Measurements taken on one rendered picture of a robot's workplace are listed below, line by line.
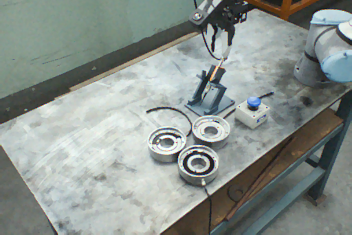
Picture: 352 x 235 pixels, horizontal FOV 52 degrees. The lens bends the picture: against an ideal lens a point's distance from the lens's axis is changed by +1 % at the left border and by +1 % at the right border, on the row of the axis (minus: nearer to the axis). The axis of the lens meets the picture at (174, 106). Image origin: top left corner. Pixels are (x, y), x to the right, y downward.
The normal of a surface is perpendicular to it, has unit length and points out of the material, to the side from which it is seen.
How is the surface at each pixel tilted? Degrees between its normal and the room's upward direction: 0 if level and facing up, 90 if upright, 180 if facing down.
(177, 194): 0
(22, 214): 0
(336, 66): 97
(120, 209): 0
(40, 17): 90
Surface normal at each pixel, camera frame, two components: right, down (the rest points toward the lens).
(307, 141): -0.03, -0.76
